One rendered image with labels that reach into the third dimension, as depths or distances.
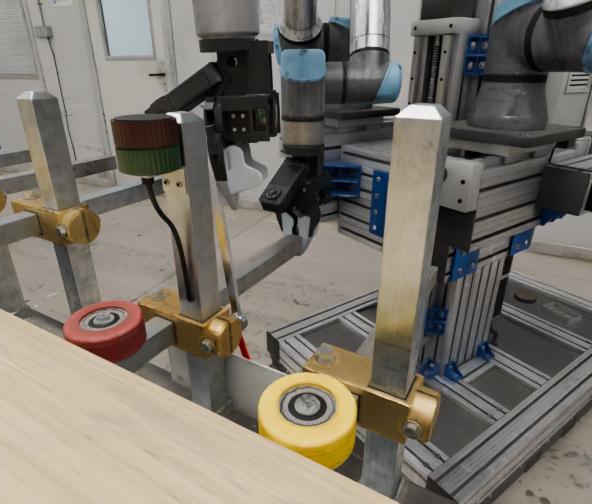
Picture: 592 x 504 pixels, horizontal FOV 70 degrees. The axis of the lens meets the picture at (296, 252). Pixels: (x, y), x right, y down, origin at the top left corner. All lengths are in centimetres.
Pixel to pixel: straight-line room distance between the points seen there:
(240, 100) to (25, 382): 36
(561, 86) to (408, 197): 107
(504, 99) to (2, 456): 90
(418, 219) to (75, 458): 31
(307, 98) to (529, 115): 44
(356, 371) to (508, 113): 64
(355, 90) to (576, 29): 35
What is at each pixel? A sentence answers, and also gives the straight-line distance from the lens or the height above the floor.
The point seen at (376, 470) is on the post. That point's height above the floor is 76.
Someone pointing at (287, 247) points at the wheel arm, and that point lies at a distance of 75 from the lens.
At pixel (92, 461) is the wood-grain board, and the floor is 90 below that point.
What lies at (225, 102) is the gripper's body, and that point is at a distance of 54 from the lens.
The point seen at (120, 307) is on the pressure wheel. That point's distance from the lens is 52.
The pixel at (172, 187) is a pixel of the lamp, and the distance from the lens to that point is 48.
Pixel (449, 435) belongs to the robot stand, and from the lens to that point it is 135.
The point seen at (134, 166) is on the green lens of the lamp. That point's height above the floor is 107.
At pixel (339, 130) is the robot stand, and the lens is 124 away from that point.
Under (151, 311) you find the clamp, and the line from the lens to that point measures 58.
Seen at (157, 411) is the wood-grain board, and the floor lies 90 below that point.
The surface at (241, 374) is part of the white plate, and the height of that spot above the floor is 77.
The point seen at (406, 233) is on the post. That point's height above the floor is 103.
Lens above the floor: 116
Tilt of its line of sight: 24 degrees down
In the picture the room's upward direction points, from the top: straight up
